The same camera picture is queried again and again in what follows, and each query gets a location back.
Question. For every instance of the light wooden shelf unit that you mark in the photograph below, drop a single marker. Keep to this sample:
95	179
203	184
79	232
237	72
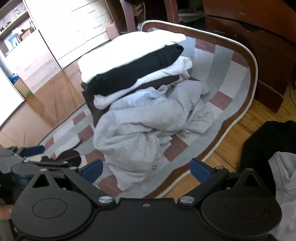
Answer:
39	60

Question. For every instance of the light wooden drawer cabinet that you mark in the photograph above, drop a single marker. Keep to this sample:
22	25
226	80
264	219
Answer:
76	27

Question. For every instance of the dark wooden chair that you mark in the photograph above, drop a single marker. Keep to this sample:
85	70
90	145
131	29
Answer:
171	11

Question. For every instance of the dark wooden shelf unit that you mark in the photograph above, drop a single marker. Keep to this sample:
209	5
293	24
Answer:
254	46

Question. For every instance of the blue white packet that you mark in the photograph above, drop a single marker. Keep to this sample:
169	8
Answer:
14	41

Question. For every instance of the pink bag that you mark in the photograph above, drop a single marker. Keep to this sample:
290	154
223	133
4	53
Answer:
112	32

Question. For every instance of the light grey shirt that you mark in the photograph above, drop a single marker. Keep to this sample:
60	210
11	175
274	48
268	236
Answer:
138	139

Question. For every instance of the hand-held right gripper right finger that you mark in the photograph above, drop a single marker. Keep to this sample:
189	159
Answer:
200	170

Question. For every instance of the white wardrobe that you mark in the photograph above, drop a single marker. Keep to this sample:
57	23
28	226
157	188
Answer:
9	97

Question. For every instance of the black folded garment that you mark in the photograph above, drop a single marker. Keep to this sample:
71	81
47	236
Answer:
138	67

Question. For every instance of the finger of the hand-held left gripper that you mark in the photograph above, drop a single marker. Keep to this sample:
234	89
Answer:
46	165
33	151

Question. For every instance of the checkered rug with brown border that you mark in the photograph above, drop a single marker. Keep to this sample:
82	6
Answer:
231	76

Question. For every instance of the tall cardboard box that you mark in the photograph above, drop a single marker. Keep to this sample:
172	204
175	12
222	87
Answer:
22	88

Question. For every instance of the grey cloth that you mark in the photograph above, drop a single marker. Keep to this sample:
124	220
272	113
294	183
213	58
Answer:
286	176

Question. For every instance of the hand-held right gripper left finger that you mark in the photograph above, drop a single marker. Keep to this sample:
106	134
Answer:
94	171

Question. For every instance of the blue plastic bag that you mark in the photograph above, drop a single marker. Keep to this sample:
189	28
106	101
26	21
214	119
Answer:
14	78

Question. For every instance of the small cardboard box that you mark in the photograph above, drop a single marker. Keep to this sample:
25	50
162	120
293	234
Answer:
27	34

